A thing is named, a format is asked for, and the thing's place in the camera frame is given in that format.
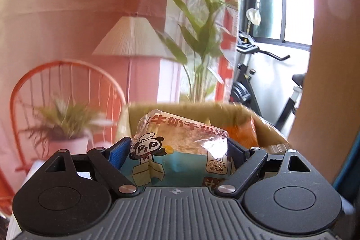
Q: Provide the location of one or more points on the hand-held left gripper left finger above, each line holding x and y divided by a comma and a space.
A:
118, 155

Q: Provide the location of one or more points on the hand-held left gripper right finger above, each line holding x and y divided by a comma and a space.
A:
254, 161

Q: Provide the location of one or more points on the clear bread packet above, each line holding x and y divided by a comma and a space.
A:
174, 138

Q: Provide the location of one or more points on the brown cardboard box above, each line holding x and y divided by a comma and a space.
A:
197, 110

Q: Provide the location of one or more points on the orange snack packet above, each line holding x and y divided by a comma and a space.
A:
242, 130

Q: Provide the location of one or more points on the black exercise bike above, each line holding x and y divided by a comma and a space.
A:
247, 82

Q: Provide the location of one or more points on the blue panel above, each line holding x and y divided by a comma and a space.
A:
347, 169

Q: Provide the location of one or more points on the brown wooden panel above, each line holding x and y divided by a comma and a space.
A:
332, 74

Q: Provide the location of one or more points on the clear plastic bag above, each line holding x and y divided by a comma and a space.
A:
253, 16

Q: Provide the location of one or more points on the dark window frame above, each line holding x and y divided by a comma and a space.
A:
277, 41

